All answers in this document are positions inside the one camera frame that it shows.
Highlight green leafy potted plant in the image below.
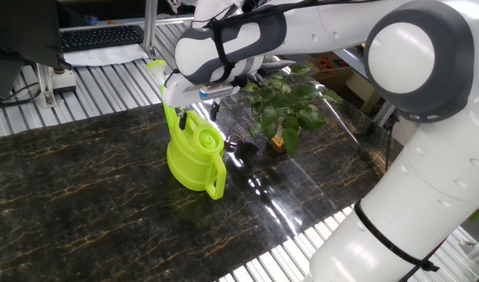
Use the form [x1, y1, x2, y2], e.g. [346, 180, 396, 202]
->
[239, 64, 344, 159]

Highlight white paper sheets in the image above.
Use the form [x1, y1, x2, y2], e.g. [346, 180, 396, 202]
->
[62, 42, 149, 67]

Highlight white base block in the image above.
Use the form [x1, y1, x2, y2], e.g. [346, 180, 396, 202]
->
[51, 68, 77, 95]

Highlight black computer keyboard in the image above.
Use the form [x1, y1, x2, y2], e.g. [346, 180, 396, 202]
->
[59, 24, 146, 54]

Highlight black marble pattern mat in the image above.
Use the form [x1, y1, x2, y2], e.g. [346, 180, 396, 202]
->
[0, 76, 405, 282]

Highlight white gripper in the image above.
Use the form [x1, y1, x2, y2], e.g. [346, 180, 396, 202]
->
[160, 72, 241, 132]

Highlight aluminium table frame beam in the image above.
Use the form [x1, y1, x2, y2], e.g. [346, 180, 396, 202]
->
[333, 47, 381, 85]

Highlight short aluminium bracket post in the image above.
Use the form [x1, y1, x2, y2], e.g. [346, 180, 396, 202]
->
[35, 63, 57, 109]

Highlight lime green watering can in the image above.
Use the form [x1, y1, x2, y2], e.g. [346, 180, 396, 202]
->
[145, 59, 228, 201]

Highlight open cardboard box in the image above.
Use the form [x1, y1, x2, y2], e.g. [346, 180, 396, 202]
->
[301, 52, 385, 115]

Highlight colourful small parts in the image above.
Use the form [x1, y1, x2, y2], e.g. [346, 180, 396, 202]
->
[315, 55, 342, 72]

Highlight aluminium frame post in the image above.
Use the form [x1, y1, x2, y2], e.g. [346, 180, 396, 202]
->
[142, 0, 160, 60]

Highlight grey crumpled cloth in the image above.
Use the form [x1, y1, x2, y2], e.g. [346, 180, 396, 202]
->
[247, 58, 297, 85]

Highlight silver blue-tipped flange bracket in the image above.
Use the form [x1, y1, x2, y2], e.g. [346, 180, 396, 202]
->
[199, 83, 241, 101]

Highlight black computer monitor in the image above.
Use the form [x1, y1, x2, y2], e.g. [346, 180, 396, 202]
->
[0, 0, 73, 99]

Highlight black velcro strap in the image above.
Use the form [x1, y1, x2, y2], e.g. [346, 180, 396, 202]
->
[352, 200, 442, 273]
[211, 19, 237, 83]

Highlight aluminium table frame leg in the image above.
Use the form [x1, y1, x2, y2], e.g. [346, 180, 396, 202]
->
[372, 100, 396, 127]

